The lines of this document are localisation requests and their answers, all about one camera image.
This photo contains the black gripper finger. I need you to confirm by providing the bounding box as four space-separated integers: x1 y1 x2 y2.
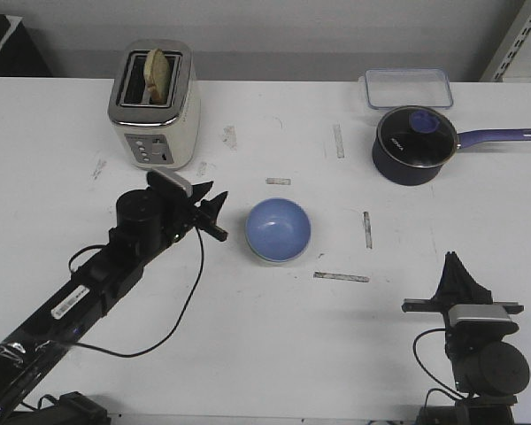
190 181 228 228
432 251 494 305

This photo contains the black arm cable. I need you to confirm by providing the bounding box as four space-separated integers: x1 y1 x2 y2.
65 228 204 358
413 326 466 408

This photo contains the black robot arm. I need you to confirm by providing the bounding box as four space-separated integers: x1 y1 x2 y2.
402 251 530 424
0 172 227 424

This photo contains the black box background left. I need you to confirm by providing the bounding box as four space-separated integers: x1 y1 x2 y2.
0 14 53 77

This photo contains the glass pot lid blue knob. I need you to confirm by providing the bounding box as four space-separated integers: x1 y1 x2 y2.
376 105 458 168

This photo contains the blue bowl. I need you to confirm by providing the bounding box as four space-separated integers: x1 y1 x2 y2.
244 197 312 263

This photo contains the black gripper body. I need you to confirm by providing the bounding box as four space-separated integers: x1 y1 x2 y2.
402 298 524 350
158 189 227 242

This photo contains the dark blue saucepan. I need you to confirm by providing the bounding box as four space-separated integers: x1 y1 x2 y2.
372 105 531 186

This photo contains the cream and steel toaster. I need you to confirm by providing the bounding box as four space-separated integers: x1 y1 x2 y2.
108 39 201 169

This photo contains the green bowl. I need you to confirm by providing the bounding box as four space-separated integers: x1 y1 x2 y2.
248 243 308 265

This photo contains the slice of toast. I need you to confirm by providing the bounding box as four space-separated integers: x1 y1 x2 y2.
143 49 171 104

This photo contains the clear plastic food container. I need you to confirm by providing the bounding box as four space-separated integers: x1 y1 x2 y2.
358 68 454 110

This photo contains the white metal shelf upright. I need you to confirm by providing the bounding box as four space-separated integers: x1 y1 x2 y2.
479 1 531 82

